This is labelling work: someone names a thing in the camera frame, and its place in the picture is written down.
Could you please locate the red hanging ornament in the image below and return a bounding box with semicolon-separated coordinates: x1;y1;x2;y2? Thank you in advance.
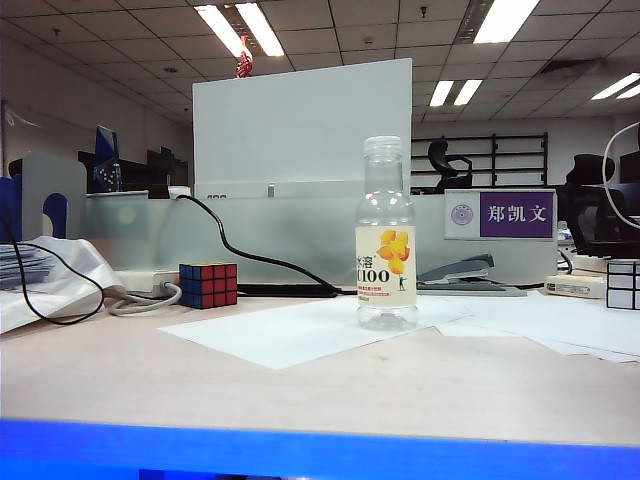
235;34;255;79

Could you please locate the small cream cardboard box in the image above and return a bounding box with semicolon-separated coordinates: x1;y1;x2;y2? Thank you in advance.
543;273;607;300

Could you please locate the black metal shelf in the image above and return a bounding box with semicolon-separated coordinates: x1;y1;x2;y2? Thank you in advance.
410;132;549;194

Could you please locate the purple white name plate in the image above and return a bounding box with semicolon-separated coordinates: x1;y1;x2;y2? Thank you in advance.
443;188;558;242

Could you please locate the white power strip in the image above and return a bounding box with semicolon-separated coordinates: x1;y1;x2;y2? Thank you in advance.
114;269;182;294

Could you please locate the stack of printed papers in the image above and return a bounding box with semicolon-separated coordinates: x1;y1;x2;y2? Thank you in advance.
0;243;57;292

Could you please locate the white paper sheet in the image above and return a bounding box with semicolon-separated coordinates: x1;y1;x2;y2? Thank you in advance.
157;294;472;372
433;291;640;364

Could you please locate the thin black cable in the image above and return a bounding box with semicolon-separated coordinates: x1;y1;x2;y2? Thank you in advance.
0;213;107;327

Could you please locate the black mesh office chair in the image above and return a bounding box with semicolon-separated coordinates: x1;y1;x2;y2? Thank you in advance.
556;153;640;260

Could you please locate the white partition board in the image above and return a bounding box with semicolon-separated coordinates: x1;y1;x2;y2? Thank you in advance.
192;58;413;201

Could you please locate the white cable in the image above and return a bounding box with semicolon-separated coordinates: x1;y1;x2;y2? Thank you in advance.
601;121;640;232

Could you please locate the white plastic bag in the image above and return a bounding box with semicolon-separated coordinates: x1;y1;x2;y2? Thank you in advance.
0;235;127;335

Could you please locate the ceiling light panel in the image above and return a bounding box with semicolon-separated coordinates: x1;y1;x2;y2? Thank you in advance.
471;0;542;46
193;2;287;59
590;72;640;102
428;78;485;108

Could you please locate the coloured Rubik's cube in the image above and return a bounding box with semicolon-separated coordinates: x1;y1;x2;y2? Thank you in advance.
178;261;239;310

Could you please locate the grey metal bookend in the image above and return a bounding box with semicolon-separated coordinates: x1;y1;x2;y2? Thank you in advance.
19;152;89;241

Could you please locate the frosted glass desk divider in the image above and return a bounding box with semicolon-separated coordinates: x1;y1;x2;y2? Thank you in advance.
84;192;559;287

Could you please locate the blue metal bookend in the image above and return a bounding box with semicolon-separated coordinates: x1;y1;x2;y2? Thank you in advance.
0;174;69;244

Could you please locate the blue paper bag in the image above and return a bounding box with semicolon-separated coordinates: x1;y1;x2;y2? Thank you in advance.
91;124;124;194

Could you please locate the thick black cable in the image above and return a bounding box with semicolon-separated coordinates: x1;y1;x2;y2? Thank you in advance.
174;194;347;297

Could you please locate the grey stapler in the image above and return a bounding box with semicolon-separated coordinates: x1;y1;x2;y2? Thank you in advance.
403;253;528;298

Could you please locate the grey white power cord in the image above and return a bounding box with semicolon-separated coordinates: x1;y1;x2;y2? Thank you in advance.
108;281;184;317

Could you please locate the clear plastic bottle yellow label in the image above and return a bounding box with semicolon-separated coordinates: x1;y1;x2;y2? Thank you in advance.
355;135;419;332

